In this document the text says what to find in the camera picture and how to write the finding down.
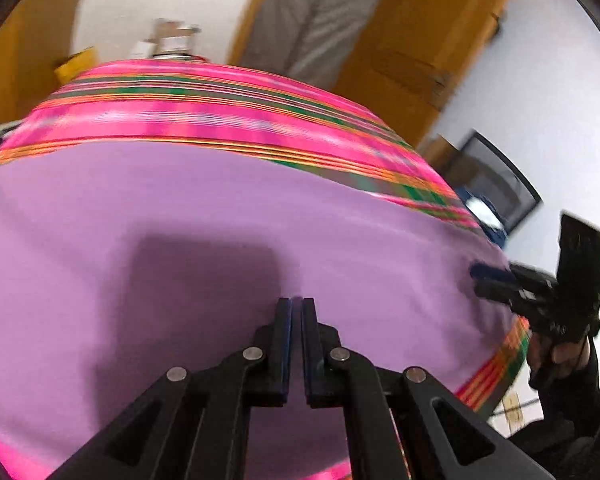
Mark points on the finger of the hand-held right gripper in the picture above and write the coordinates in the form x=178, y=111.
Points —
x=492, y=272
x=497, y=292

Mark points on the pink plaid blanket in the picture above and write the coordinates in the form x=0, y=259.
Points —
x=205, y=105

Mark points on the wooden door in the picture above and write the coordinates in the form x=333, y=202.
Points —
x=420, y=35

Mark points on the open cardboard box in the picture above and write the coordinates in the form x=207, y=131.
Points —
x=172, y=37

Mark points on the person's right forearm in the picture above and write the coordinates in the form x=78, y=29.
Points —
x=580, y=410

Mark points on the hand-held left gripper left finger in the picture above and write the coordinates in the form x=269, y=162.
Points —
x=284, y=350

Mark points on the yellow box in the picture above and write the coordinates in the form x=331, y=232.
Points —
x=75, y=64

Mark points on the purple garment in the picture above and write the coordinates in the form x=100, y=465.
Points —
x=205, y=210

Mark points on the wooden door frame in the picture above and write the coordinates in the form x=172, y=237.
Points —
x=252, y=10

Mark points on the wooden wardrobe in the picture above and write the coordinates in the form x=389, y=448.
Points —
x=15, y=60

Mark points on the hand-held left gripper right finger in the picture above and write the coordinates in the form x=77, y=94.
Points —
x=307, y=350

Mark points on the black mesh office chair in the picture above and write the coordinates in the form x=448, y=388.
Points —
x=500, y=185

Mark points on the blue fabric bag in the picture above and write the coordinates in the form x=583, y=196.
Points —
x=487, y=220

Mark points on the person's right hand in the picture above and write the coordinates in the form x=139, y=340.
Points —
x=562, y=357

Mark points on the clear plastic door curtain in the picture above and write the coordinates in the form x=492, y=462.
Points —
x=315, y=15

